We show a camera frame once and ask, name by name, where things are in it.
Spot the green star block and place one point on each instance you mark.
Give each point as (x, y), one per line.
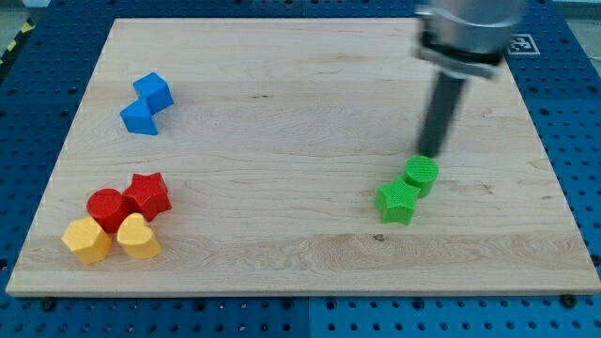
(396, 201)

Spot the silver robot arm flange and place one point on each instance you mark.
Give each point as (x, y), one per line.
(466, 37)

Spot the red star block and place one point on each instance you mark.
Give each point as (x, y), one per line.
(148, 195)

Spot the blue cube block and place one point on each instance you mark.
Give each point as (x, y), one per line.
(155, 90)

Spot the blue triangle block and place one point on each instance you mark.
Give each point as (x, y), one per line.
(137, 118)

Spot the wooden board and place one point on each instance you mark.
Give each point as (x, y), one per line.
(280, 134)

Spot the green cylinder block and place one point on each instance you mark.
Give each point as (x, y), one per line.
(421, 172)

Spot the black pusher rod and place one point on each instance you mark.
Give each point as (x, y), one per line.
(439, 114)

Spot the yellow heart block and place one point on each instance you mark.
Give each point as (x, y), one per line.
(137, 239)

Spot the red cylinder block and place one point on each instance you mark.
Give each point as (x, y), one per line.
(108, 208)

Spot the yellow hexagon block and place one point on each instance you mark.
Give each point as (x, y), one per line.
(87, 240)

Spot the fiducial marker tag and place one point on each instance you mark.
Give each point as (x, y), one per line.
(522, 44)

